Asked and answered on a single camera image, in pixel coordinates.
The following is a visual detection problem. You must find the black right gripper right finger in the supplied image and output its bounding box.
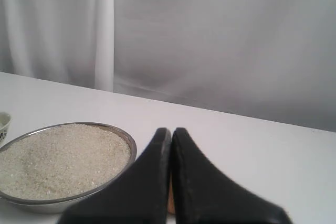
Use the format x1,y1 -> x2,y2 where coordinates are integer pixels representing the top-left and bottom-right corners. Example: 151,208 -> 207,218
171,128 -> 291,223

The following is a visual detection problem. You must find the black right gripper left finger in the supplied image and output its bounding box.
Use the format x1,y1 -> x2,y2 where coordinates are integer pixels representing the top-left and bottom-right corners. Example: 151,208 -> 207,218
59,128 -> 171,223

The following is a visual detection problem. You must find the steel pan of rice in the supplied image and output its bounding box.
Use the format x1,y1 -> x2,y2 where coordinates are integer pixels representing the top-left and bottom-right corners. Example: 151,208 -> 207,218
1,122 -> 137,214

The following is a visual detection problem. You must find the white ceramic bowl with rice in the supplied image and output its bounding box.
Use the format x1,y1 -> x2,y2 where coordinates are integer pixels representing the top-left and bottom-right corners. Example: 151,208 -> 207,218
0,112 -> 12,144

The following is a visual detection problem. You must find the white curtain backdrop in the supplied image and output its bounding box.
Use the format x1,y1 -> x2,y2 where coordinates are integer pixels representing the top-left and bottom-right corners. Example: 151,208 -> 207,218
1,0 -> 335,131

